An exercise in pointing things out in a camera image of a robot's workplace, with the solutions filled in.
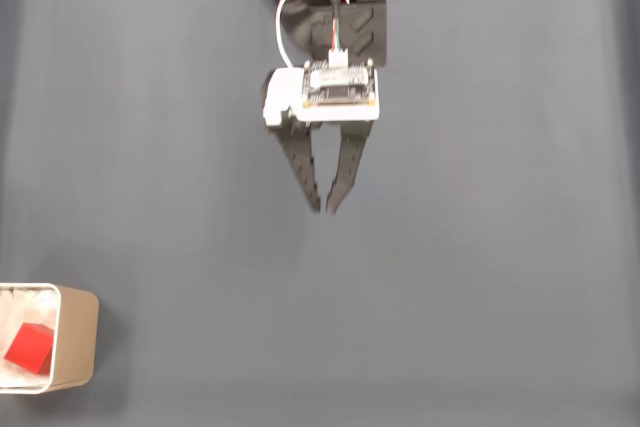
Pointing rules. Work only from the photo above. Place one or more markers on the beige box with white rim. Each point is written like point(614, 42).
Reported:
point(75, 337)

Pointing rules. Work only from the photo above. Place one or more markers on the white camera mount with board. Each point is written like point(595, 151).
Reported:
point(340, 92)

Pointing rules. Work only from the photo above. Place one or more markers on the red cube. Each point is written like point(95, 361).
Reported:
point(30, 349)

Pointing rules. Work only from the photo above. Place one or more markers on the grey table mat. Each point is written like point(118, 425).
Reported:
point(320, 297)

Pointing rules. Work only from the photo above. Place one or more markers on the white padding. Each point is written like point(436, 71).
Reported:
point(20, 307)

